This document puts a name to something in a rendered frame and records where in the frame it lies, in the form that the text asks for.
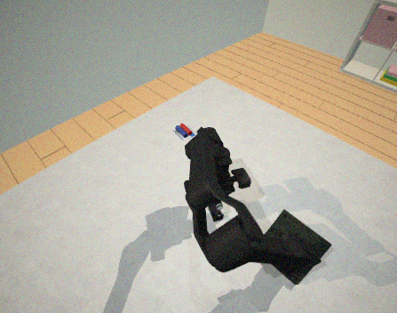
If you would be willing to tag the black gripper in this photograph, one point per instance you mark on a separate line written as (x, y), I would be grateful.
(226, 181)

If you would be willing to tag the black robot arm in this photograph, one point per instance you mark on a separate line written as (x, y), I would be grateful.
(240, 240)

